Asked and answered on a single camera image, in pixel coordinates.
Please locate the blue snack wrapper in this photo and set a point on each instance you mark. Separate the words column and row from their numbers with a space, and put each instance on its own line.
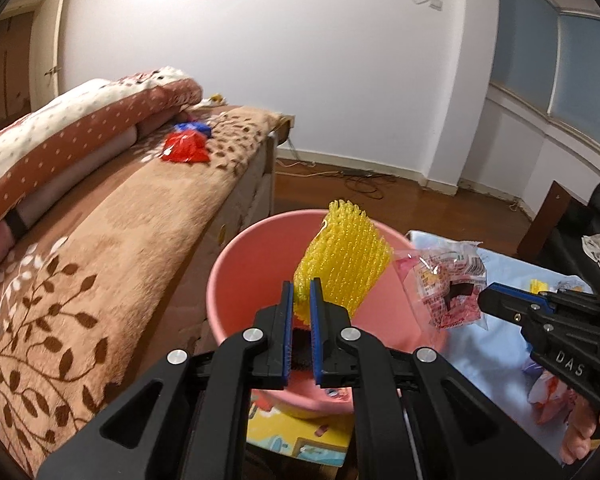
column 197, row 128

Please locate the bed with mattress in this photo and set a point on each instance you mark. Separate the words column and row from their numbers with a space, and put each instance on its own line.
column 245, row 185

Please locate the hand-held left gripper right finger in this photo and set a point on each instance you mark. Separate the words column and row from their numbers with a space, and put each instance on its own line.
column 316, row 332

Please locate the brown wooden panel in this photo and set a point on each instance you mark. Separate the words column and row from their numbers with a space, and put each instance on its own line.
column 550, row 220

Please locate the yellow foam fruit net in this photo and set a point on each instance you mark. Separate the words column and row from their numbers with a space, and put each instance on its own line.
column 345, row 260

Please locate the light blue tablecloth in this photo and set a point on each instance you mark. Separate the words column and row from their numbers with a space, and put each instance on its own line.
column 480, row 360

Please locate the white door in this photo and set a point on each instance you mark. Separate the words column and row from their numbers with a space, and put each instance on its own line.
column 47, row 35

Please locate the yellow snack wrapper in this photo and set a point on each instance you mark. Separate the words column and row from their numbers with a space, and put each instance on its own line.
column 538, row 285

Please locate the person's right hand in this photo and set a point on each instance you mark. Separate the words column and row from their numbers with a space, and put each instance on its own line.
column 580, row 435

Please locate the red crinkled snack bag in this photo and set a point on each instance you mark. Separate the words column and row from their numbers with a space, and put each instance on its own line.
column 185, row 147

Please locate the small yellow object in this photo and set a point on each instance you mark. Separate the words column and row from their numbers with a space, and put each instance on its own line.
column 217, row 98

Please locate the white and red wrapper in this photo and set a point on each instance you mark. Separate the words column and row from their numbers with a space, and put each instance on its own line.
column 547, row 395

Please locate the folded polka-dot quilt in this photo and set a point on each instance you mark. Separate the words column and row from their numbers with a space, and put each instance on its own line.
column 55, row 130

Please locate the pink plastic bucket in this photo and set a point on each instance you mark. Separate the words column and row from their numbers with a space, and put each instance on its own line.
column 250, row 270

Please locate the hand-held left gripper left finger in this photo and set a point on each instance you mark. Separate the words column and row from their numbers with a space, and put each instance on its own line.
column 286, row 332

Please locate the frosted window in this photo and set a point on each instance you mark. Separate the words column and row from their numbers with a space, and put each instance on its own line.
column 530, row 35

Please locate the clear pink snack wrapper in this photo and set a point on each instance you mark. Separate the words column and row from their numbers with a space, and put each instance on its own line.
column 430, row 280

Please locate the brown leaf-print blanket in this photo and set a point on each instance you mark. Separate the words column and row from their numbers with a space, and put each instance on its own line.
column 130, row 260

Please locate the brown wooden door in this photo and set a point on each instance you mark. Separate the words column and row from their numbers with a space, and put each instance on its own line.
column 10, row 70

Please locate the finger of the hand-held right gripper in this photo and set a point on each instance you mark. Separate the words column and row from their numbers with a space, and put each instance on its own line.
column 522, row 293
column 502, row 306

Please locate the colourful printed box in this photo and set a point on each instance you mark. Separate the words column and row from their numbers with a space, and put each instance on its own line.
column 290, row 435

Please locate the purple wrapper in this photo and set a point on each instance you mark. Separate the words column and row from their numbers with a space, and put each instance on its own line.
column 531, row 367

